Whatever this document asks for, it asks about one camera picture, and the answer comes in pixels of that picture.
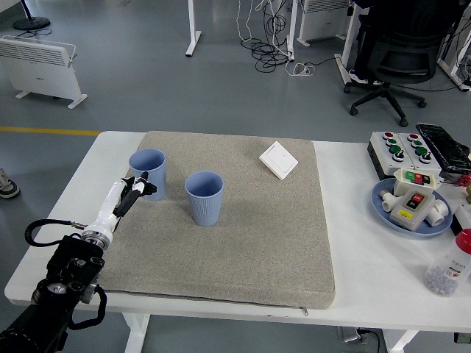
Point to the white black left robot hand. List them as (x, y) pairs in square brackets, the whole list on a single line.
[(110, 206)]

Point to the blue ribbed plastic cup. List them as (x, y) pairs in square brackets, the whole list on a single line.
[(158, 173), (206, 209)]

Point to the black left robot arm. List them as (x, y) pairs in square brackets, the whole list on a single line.
[(70, 264)]

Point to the white push-button control box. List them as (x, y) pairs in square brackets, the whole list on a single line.
[(382, 154), (430, 167)]

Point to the person's shoe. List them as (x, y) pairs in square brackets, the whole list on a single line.
[(7, 187)]

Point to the grey-brown fabric mat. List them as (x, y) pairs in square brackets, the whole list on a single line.
[(239, 239)]

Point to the white panel heater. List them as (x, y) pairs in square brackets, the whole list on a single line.
[(37, 70), (324, 22)]

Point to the white desk leg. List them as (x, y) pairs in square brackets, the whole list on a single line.
[(291, 29), (193, 33), (347, 48)]

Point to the black fan stand base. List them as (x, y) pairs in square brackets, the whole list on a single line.
[(31, 23)]

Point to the white table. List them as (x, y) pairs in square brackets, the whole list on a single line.
[(353, 257)]

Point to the grey power strip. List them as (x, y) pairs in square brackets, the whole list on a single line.
[(349, 334)]

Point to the blue round plate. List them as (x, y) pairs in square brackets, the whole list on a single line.
[(382, 218)]

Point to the white pipe fitting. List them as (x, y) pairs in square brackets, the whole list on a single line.
[(388, 202), (439, 215)]

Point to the person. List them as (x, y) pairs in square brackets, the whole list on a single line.
[(364, 44)]

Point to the black office chair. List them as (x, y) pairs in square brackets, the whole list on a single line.
[(401, 55)]

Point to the black plastic-wrapped tray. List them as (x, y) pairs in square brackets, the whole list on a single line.
[(441, 145)]

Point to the clear jar red lid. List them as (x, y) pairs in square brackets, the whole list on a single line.
[(447, 268)]

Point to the white small box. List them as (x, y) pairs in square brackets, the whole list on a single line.
[(464, 217)]

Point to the brass fitting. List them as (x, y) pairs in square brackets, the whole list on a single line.
[(469, 195)]

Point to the white wall switch plate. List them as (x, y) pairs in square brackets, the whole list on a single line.
[(278, 160)]

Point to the white switch box green red buttons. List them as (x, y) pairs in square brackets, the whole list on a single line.
[(401, 187)]

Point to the grey switch box red button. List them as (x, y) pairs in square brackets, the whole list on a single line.
[(404, 217)]

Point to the white desk frame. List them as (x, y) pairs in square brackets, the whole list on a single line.
[(450, 68)]

